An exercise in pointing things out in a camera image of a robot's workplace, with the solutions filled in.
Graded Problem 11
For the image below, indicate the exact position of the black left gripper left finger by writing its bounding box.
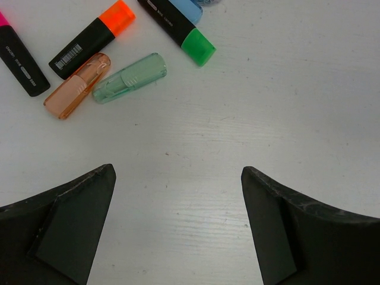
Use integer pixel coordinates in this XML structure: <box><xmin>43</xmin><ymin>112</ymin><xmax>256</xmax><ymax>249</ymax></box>
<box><xmin>1</xmin><ymin>164</ymin><xmax>116</xmax><ymax>284</ymax></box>

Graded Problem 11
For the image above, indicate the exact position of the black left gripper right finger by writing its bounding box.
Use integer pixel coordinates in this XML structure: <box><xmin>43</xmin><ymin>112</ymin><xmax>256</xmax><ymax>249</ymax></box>
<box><xmin>241</xmin><ymin>166</ymin><xmax>379</xmax><ymax>284</ymax></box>

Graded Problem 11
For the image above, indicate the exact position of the pink cap black highlighter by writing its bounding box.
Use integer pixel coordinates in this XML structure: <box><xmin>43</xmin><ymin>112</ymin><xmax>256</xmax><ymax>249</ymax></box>
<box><xmin>1</xmin><ymin>14</ymin><xmax>50</xmax><ymax>97</ymax></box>

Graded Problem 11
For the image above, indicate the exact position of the green cap black highlighter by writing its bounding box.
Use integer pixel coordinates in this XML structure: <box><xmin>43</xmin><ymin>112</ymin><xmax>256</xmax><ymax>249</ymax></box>
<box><xmin>139</xmin><ymin>0</ymin><xmax>216</xmax><ymax>67</ymax></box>

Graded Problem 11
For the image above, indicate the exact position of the orange cap black highlighter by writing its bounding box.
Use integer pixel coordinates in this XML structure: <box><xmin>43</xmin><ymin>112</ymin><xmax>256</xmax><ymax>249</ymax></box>
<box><xmin>49</xmin><ymin>1</ymin><xmax>136</xmax><ymax>80</ymax></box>

